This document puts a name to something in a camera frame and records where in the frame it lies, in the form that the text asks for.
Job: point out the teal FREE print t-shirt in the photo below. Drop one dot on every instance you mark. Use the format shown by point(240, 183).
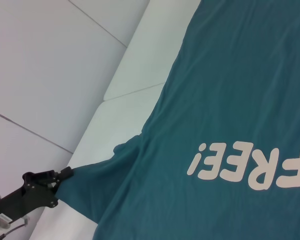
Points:
point(215, 100)

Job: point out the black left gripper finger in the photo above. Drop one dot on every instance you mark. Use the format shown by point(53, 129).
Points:
point(65, 173)

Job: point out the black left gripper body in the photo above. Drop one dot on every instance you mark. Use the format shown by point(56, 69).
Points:
point(27, 197)

